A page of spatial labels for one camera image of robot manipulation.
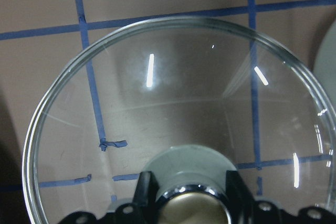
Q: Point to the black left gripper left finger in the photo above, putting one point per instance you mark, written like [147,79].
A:
[145,192]

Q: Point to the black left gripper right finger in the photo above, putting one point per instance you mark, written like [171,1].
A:
[240,199]

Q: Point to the glass pot lid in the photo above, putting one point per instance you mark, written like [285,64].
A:
[187,99]

